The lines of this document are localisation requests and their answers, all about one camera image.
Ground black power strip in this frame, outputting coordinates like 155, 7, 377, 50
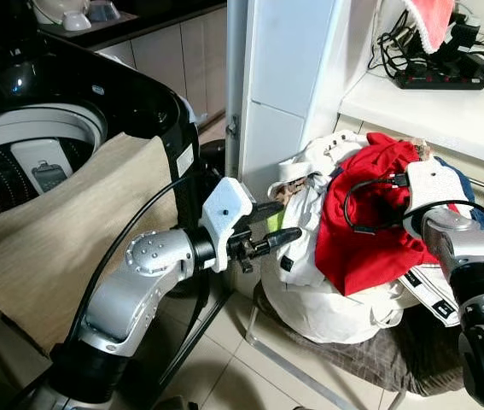
394, 68, 484, 91

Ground tall white cabinet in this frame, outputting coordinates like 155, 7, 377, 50
225, 0, 381, 199

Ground black top-load washing machine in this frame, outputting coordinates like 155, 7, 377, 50
0, 0, 201, 308

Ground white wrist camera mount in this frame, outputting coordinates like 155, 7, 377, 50
199, 177, 255, 274
404, 160, 466, 216

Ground clear glass container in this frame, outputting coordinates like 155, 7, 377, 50
88, 0, 125, 24

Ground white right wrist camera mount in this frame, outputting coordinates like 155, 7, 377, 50
404, 160, 466, 216

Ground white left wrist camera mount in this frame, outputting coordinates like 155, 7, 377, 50
199, 177, 255, 274

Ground white shirt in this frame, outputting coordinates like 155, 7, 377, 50
265, 131, 379, 287

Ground beige cloth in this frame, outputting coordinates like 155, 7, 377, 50
0, 132, 183, 353

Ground patterned cloth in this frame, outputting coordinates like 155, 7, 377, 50
411, 139, 435, 161

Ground green cloth item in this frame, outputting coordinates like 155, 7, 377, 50
265, 209, 283, 233

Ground metal chair frame bar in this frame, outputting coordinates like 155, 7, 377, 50
246, 303, 358, 410

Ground white bowl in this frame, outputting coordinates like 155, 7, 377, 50
32, 0, 94, 32

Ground brown fabric chair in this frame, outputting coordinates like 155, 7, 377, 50
253, 196, 484, 399

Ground beige kitchen cabinets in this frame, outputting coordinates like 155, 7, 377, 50
96, 9, 230, 131

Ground white garment with black labels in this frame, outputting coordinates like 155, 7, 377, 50
259, 256, 461, 345

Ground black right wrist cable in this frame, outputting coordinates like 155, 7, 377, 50
342, 173, 483, 234

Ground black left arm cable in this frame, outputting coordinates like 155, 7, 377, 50
67, 175, 221, 343

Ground pink towel with white fringe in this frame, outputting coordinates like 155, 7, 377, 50
402, 0, 458, 55

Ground white counter cabinet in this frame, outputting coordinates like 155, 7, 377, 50
337, 68, 484, 202

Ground black tangled charger cables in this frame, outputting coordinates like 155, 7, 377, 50
376, 7, 484, 82

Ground blue denim garment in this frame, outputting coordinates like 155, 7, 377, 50
438, 158, 484, 233

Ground red garment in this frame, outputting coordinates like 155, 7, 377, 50
314, 132, 440, 296

